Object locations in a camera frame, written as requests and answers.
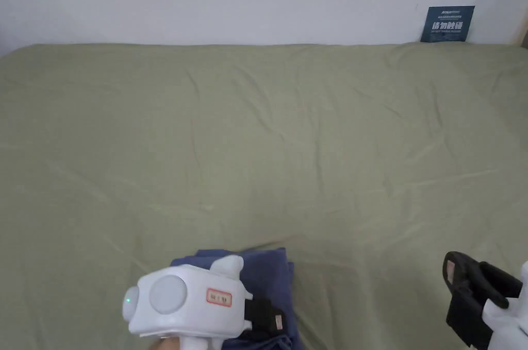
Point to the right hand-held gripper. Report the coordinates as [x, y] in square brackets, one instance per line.
[509, 325]

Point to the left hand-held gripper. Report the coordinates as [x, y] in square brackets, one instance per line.
[185, 304]

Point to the dark blue garment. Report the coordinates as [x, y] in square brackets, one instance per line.
[270, 271]

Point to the person's left hand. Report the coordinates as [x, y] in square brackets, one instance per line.
[165, 344]

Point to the bed with pale green sheet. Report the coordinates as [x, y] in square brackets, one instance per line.
[264, 139]

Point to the dark blue sign card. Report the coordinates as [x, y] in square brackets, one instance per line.
[448, 24]

